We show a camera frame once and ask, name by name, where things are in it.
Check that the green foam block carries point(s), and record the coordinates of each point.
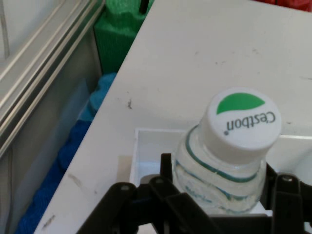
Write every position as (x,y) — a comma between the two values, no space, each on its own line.
(114,36)

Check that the aluminium wall rail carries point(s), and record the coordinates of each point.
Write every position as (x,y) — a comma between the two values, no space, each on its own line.
(36,73)

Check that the green label water bottle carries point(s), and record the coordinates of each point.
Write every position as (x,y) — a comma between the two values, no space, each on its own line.
(243,122)

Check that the blue foam block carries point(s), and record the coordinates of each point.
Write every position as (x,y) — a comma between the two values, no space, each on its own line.
(73,146)

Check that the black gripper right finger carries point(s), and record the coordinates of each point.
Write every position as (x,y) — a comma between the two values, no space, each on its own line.
(290,200)

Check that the red foam block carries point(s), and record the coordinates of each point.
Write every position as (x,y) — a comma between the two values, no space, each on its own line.
(292,3)

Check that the white divided tray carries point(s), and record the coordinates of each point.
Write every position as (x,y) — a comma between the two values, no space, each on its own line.
(146,151)

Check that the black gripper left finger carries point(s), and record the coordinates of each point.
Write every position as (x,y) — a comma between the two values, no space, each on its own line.
(126,209)

